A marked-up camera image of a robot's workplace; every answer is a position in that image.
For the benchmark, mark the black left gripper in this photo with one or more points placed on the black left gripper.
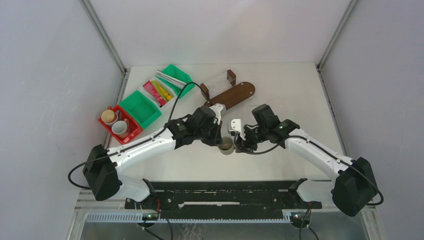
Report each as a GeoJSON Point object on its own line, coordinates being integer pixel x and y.
{"type": "Point", "coordinates": [216, 138]}

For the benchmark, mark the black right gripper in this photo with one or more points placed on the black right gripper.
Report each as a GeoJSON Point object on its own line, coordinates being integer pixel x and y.
{"type": "Point", "coordinates": [245, 145]}

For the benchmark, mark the grey cup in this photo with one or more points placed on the grey cup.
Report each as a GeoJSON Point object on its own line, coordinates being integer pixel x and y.
{"type": "Point", "coordinates": [227, 146]}

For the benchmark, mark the clear acrylic organizer rack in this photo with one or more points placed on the clear acrylic organizer rack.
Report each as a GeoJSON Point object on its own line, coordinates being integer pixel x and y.
{"type": "Point", "coordinates": [218, 84]}

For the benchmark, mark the pink printed white mug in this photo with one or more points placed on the pink printed white mug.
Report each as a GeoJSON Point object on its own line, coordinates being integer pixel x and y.
{"type": "Point", "coordinates": [121, 128]}

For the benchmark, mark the brown ceramic cup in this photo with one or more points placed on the brown ceramic cup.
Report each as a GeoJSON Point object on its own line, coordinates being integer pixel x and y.
{"type": "Point", "coordinates": [109, 117]}

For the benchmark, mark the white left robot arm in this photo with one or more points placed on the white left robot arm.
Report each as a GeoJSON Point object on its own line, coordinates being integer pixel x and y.
{"type": "Point", "coordinates": [105, 169]}

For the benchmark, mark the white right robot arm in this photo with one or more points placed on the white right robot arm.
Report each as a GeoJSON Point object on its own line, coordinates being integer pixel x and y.
{"type": "Point", "coordinates": [351, 183]}

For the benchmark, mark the brown oval wooden tray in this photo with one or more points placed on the brown oval wooden tray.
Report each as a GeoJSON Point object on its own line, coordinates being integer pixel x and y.
{"type": "Point", "coordinates": [233, 96]}

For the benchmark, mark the pink toothbrush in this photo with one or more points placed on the pink toothbrush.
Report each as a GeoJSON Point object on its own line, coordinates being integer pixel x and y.
{"type": "Point", "coordinates": [170, 80]}

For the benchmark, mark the yellow toothpaste tube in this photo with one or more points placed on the yellow toothpaste tube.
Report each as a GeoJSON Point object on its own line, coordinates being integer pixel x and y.
{"type": "Point", "coordinates": [165, 94]}

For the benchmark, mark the green toothbrush bin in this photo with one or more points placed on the green toothbrush bin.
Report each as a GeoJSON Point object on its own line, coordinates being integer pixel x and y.
{"type": "Point", "coordinates": [174, 78]}

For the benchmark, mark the pink toothpaste tube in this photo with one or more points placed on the pink toothpaste tube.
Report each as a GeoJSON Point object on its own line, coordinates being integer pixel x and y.
{"type": "Point", "coordinates": [149, 87]}

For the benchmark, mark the white toothpaste bin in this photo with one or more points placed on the white toothpaste bin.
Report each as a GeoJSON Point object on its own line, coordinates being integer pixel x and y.
{"type": "Point", "coordinates": [169, 104]}

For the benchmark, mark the green bin with rack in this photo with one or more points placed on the green bin with rack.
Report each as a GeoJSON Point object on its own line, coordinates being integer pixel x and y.
{"type": "Point", "coordinates": [141, 108]}

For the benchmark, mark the red cup bin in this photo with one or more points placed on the red cup bin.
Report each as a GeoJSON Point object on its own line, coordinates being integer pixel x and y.
{"type": "Point", "coordinates": [135, 128]}

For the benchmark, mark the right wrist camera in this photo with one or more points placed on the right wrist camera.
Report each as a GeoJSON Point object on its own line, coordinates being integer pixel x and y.
{"type": "Point", "coordinates": [235, 128]}

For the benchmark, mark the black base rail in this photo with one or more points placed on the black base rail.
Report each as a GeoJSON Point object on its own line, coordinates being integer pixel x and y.
{"type": "Point", "coordinates": [224, 200]}

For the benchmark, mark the aluminium frame post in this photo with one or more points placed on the aluminium frame post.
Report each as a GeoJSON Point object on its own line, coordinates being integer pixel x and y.
{"type": "Point", "coordinates": [97, 23]}

